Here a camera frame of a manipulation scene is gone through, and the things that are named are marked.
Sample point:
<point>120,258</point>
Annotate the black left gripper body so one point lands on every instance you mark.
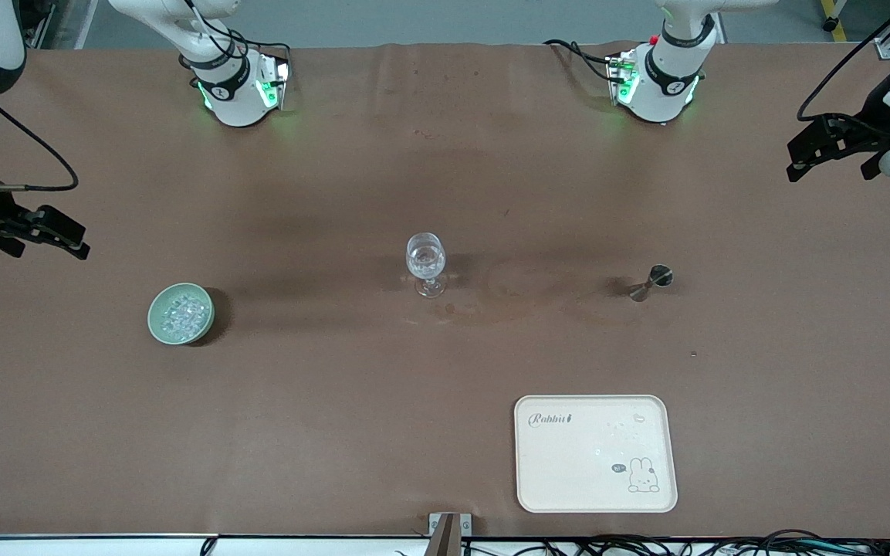
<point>874,130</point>

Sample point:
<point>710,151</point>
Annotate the steel double jigger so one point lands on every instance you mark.
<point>658,276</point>

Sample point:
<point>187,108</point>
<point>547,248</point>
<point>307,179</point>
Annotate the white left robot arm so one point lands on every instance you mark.
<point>664,85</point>

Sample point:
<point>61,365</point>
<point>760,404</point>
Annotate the clear ice cube pile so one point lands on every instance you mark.
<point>182,314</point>

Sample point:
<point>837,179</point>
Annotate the clear stemmed wine glass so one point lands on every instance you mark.
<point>424,259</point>

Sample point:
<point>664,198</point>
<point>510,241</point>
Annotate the green ceramic bowl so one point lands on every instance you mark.
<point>155,320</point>

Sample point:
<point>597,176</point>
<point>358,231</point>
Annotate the black caster wheel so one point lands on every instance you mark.
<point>830,24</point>

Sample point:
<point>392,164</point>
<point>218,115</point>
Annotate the brown table cover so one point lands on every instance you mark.
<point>336,193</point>

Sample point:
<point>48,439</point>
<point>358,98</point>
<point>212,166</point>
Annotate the cream rabbit print tray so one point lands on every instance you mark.
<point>595,463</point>

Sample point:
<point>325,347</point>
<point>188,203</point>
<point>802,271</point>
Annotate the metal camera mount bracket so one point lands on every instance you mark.
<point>448,533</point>

